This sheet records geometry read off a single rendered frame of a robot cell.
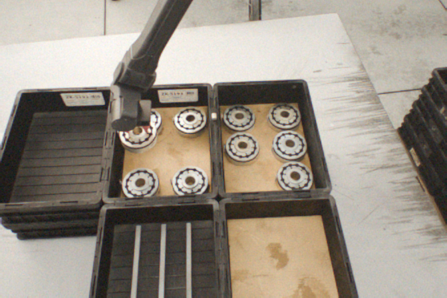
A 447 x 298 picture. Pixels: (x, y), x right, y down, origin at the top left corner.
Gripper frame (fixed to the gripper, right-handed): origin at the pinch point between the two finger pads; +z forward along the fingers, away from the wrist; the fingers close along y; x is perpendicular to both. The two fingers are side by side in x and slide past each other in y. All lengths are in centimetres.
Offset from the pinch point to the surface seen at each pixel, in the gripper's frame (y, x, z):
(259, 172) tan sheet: 34.4, -7.9, 13.9
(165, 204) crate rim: 8.2, -21.3, 2.7
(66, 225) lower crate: -20.7, -21.2, 14.5
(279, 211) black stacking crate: 38.1, -21.7, 10.1
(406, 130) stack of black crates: 117, 45, 81
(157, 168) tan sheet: 3.9, -5.5, 13.5
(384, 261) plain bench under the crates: 69, -31, 26
